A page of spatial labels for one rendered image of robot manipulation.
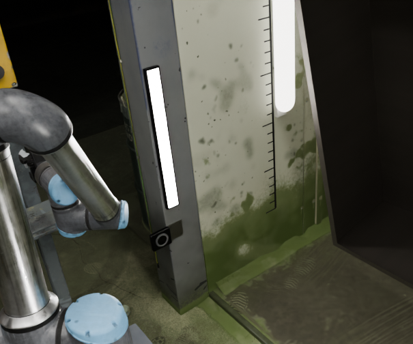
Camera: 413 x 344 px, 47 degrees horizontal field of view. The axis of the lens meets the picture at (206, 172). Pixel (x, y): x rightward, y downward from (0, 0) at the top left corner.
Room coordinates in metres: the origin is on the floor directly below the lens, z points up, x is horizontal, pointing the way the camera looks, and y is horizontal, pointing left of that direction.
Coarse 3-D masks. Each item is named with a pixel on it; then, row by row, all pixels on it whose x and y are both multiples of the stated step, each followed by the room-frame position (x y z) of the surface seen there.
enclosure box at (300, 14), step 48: (336, 0) 1.63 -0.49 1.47; (384, 0) 1.68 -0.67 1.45; (336, 48) 1.64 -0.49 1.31; (384, 48) 1.70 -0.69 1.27; (336, 96) 1.64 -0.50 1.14; (384, 96) 1.74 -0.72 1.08; (336, 144) 1.64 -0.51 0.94; (384, 144) 1.77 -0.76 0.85; (336, 192) 1.64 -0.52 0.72; (384, 192) 1.81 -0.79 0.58; (336, 240) 1.62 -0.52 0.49; (384, 240) 1.59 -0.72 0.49
